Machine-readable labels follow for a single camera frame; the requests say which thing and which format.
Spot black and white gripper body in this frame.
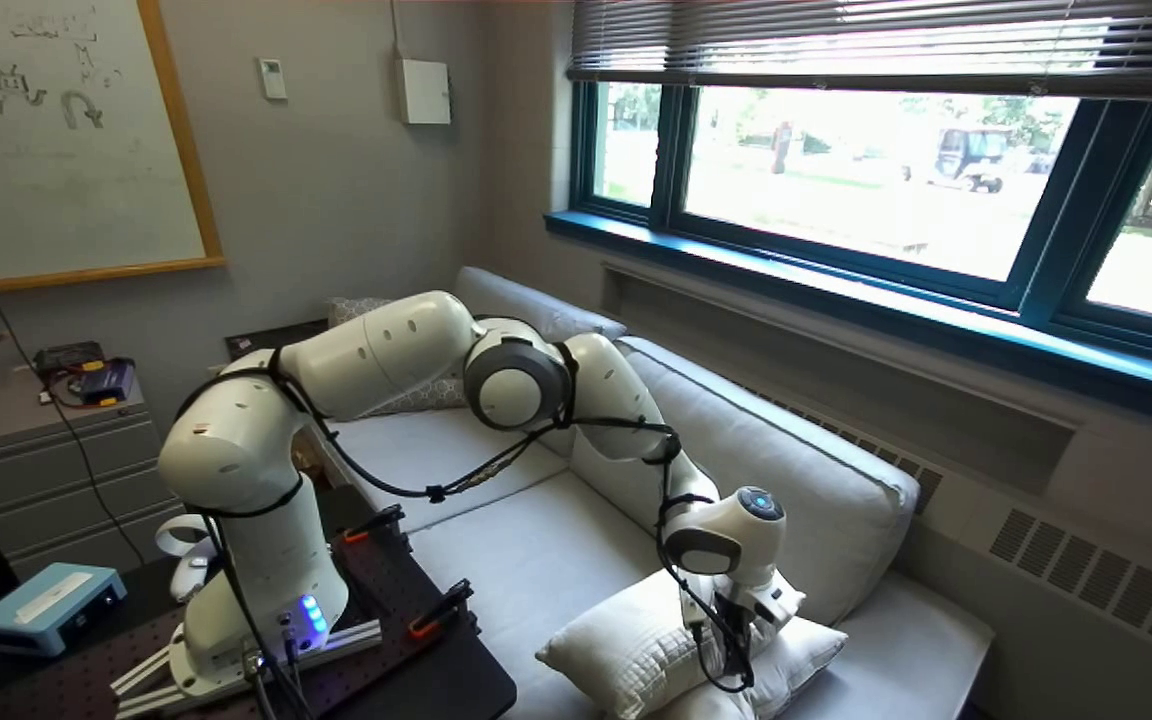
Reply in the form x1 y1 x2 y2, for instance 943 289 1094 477
679 573 804 675

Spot white cushion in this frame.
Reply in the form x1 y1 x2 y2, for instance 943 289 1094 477
538 573 705 720
654 621 850 720

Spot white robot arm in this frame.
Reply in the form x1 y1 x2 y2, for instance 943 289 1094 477
112 294 800 720

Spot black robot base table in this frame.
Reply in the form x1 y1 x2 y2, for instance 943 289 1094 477
0 501 517 720

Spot grey fabric sofa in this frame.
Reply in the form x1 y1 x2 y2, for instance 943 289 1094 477
337 267 994 720

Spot blue framed window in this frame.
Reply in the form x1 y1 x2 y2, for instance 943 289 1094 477
554 79 1152 405

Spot white VR controller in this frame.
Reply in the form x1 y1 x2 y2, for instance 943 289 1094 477
158 513 218 605

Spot dark window blinds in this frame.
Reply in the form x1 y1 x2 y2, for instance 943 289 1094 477
568 0 1152 102

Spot light blue box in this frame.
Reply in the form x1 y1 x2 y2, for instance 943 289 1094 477
0 562 128 658

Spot grey drawer cabinet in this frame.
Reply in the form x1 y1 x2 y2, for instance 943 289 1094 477
0 373 182 581

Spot wood framed whiteboard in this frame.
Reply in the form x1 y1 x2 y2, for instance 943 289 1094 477
0 0 223 294

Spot orange handled clamp front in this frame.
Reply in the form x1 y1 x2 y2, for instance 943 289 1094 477
407 581 474 646

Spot orange handled clamp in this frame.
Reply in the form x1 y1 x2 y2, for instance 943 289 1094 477
337 503 404 547
407 581 474 646

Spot orange handled clamp rear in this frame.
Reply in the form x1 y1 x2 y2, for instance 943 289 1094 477
337 503 404 547

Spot wall radiator grille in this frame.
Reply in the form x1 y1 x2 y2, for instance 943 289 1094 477
814 416 1152 648

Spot white wall box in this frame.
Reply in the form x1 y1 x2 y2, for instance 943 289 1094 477
402 62 453 128

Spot white wall thermostat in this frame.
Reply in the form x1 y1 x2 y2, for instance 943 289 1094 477
258 55 287 106

